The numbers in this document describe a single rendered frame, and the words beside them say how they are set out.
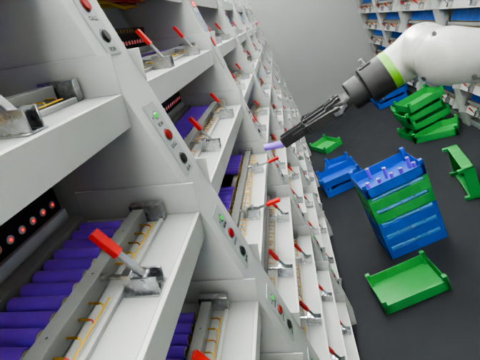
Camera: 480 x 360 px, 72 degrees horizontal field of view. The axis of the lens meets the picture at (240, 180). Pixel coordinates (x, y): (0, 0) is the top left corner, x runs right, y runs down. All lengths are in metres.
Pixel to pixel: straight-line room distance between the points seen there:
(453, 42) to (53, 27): 0.63
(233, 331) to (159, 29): 0.92
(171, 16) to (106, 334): 0.98
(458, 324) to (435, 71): 1.17
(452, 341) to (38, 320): 1.48
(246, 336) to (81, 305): 0.28
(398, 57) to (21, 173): 0.74
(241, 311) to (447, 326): 1.20
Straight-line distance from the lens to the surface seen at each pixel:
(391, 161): 1.92
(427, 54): 0.73
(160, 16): 1.18
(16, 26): 0.53
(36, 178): 0.32
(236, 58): 1.84
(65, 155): 0.35
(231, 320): 0.59
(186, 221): 0.49
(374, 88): 0.84
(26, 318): 0.41
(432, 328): 1.67
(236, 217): 0.79
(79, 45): 0.49
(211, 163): 0.68
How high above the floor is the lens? 1.34
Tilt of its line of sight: 20 degrees down
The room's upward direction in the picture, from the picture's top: 30 degrees counter-clockwise
